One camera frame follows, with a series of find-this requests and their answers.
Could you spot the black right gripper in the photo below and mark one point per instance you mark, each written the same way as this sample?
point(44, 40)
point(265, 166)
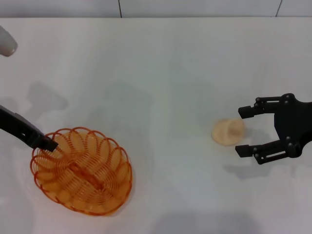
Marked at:
point(295, 122)

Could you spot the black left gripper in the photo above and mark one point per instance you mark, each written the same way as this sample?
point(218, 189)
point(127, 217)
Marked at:
point(17, 126)

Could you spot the pale round bread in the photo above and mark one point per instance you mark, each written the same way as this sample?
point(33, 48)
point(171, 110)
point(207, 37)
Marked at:
point(226, 132)

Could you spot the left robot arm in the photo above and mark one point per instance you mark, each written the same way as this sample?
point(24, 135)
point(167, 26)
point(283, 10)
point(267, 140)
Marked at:
point(6, 42)

